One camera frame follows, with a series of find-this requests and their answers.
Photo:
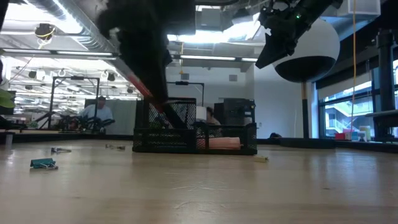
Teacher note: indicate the black rig post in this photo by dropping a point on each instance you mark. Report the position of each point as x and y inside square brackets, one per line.
[385, 77]

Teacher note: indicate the black mesh desk organizer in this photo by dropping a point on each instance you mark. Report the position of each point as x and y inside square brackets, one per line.
[174, 140]

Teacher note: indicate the black cabinet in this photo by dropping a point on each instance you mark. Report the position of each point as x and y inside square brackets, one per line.
[236, 110]

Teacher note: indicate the small yellow block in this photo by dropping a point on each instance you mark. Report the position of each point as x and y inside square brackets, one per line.
[261, 159]

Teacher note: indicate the black background monitor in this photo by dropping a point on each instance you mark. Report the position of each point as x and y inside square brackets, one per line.
[12, 111]

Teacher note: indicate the black ceiling device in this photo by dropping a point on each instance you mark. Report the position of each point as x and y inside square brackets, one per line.
[45, 31]

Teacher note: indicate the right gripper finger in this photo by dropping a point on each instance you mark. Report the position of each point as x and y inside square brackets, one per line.
[278, 46]

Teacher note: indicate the grey ceiling box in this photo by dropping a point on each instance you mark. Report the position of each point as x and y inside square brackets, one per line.
[211, 17]

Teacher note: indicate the pink sticky note pad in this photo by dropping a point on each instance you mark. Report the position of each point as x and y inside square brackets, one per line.
[224, 143]

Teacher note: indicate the green partition screen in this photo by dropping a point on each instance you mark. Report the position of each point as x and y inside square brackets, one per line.
[124, 118]

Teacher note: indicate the teal binder clip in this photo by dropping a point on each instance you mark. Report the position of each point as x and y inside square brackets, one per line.
[42, 162]

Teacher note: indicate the person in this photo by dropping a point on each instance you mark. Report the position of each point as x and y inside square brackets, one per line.
[99, 112]
[213, 118]

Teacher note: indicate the black side desk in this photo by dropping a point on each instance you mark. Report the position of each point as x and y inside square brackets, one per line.
[382, 115]

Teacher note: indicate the red storage box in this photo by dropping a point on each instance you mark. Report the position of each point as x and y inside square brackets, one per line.
[340, 136]

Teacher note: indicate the small grey binder clip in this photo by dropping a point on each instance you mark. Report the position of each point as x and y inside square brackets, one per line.
[57, 150]

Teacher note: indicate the black background rig frame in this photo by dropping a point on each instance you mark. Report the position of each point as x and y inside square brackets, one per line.
[76, 78]

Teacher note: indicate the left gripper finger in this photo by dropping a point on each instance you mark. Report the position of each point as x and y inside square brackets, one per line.
[146, 62]

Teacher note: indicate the black aluminium table frame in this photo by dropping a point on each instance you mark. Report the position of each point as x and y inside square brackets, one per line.
[77, 137]

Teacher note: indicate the white globe desk lamp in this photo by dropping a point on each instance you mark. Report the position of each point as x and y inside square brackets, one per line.
[320, 40]

